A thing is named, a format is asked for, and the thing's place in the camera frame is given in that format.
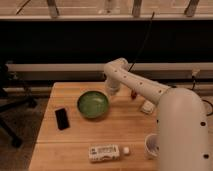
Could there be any green ceramic bowl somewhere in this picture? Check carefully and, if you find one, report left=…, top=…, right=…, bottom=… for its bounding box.
left=77, top=91, right=109, bottom=119

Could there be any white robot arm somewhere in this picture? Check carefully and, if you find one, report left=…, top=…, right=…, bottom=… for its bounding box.
left=104, top=58, right=213, bottom=171

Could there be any small dark red object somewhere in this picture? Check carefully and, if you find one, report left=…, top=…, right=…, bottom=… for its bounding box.
left=131, top=90, right=137, bottom=100

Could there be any small white packet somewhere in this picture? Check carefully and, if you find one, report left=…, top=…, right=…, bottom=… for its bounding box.
left=140, top=100, right=155, bottom=115

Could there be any black smartphone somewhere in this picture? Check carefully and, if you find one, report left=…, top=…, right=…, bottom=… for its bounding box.
left=55, top=108, right=69, bottom=130

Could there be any white plastic bottle with label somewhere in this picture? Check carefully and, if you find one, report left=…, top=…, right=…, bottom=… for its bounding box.
left=88, top=144, right=130, bottom=163

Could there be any white paper cup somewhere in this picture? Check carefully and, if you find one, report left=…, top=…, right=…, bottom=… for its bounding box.
left=144, top=134, right=158, bottom=159

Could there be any thin black leaning rod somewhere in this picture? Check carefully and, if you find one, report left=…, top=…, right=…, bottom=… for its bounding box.
left=127, top=11, right=156, bottom=73

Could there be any black office chair base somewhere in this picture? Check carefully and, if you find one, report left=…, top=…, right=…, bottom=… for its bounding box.
left=0, top=63, right=39, bottom=149

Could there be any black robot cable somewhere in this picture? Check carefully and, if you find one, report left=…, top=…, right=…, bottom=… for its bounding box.
left=191, top=74, right=213, bottom=118

